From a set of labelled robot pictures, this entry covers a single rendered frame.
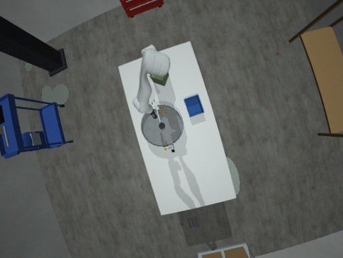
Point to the blue plastic crate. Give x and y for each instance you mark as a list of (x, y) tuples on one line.
[(193, 105)]

